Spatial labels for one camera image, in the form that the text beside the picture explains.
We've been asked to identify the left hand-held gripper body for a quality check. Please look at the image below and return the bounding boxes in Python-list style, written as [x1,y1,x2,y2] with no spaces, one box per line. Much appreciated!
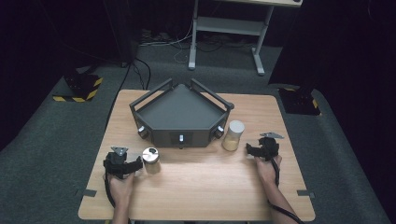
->
[103,146,129,180]

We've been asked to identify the yellow black striped stand base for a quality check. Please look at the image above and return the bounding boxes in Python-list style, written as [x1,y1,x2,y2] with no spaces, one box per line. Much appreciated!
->
[51,73,104,104]
[277,87,322,117]

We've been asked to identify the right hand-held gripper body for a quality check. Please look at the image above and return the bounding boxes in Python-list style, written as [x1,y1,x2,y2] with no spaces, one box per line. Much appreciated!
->
[257,132,285,162]

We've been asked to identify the person's left hand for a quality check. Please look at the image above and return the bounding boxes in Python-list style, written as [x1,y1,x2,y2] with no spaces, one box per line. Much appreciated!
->
[103,173,135,205]

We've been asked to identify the person's right hand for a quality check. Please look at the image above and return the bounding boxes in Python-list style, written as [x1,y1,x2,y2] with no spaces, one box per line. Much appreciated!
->
[254,154,283,188]

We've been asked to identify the right hand-held gripper black cable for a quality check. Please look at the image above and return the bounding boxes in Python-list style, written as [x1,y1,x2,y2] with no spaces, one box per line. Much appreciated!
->
[268,158,306,224]

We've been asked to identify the dark grey corner rack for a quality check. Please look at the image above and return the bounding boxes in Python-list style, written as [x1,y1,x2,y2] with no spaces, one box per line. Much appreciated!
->
[129,77,235,150]

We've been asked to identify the black floor cable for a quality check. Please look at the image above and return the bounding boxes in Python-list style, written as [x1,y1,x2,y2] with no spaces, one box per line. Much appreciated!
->
[105,57,152,127]

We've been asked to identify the white lid spice jar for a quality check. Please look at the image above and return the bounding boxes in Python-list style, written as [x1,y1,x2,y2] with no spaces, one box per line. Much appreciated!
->
[221,119,246,152]

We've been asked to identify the white floor cable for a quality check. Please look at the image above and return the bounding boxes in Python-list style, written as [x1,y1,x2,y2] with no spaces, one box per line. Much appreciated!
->
[139,20,194,64]

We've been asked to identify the left hand-held gripper black cable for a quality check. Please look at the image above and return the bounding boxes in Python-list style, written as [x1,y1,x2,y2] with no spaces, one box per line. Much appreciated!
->
[104,174,117,209]

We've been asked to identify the white metal desk frame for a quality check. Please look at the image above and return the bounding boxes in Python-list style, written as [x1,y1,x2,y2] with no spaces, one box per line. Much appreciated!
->
[188,0,304,77]

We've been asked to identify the silver lid spice jar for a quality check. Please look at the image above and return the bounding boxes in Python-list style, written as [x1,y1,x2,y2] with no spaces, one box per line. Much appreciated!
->
[142,147,163,175]

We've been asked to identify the hand-held gripper black cable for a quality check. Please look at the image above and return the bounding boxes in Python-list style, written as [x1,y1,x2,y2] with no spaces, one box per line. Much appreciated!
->
[268,158,306,224]
[104,174,117,209]

